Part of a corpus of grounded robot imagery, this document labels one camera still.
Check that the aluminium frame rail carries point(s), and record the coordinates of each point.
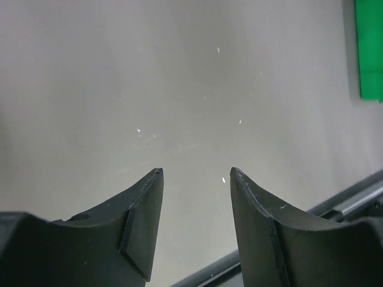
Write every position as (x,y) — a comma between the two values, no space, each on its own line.
(361,200)

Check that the green plastic bin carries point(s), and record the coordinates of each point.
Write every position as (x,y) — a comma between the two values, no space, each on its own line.
(368,16)

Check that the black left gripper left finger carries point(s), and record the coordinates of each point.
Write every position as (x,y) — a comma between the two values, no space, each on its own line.
(111,244)

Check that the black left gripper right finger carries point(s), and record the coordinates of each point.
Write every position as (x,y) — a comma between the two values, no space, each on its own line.
(281,245)

